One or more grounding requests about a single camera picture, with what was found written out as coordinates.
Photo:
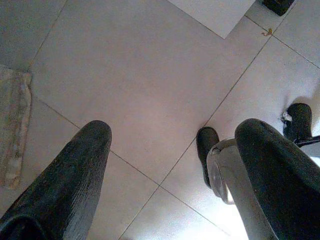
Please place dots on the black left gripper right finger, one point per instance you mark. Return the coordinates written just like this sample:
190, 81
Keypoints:
282, 175

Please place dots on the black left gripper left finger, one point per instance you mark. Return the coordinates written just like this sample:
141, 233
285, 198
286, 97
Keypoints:
67, 185

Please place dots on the silver black robot left leg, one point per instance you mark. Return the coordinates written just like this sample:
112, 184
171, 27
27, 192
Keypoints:
232, 175

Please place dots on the black robot right foot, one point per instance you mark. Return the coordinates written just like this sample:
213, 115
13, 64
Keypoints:
300, 120

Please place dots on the brown patterned floor mat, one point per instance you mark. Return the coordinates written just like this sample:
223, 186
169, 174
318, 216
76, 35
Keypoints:
13, 125

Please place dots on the small yellow floor scrap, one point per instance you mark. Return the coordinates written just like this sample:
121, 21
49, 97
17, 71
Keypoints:
267, 32

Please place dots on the white door panel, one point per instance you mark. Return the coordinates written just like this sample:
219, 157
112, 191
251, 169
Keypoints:
215, 15

